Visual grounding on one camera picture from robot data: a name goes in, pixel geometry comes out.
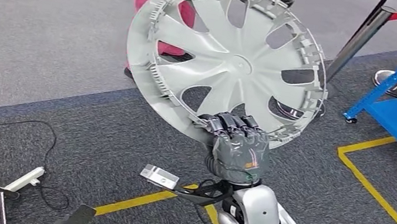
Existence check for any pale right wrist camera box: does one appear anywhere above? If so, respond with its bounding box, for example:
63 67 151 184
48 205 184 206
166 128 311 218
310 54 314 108
139 162 181 192

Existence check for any yellow floor tape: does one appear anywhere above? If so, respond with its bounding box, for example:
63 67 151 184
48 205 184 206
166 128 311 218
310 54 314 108
326 128 397 224
81 167 254 224

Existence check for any white power strip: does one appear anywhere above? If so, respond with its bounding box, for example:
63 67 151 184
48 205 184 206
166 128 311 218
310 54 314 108
3 161 46 197

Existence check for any black floor cable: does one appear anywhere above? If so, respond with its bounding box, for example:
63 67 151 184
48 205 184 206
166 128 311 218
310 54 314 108
0 115 82 214

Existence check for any grey plastic wheel hubcap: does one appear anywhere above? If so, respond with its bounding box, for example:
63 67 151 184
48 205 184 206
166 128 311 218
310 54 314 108
113 0 343 162

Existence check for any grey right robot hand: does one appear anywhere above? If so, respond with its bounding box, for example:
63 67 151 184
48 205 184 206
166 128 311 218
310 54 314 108
189 107 277 189

